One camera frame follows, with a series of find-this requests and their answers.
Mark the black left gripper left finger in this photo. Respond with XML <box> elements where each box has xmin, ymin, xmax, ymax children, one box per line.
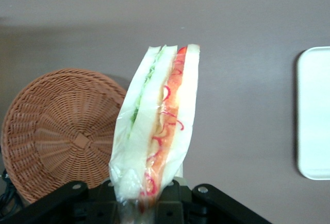
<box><xmin>0</xmin><ymin>180</ymin><xmax>122</xmax><ymax>224</ymax></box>

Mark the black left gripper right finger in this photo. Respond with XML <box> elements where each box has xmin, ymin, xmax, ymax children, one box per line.
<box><xmin>154</xmin><ymin>179</ymin><xmax>272</xmax><ymax>224</ymax></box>

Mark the plastic-wrapped triangle sandwich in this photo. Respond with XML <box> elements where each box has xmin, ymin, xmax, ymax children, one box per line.
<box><xmin>108</xmin><ymin>44</ymin><xmax>202</xmax><ymax>224</ymax></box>

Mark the brown woven wicker basket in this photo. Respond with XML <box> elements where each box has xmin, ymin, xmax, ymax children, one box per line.
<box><xmin>1</xmin><ymin>68</ymin><xmax>129</xmax><ymax>204</ymax></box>

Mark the cream plastic tray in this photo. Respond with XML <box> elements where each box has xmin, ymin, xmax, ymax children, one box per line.
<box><xmin>294</xmin><ymin>46</ymin><xmax>330</xmax><ymax>181</ymax></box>

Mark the black power cable with plug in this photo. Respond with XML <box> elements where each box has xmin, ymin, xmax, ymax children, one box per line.
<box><xmin>0</xmin><ymin>169</ymin><xmax>25</xmax><ymax>211</ymax></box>

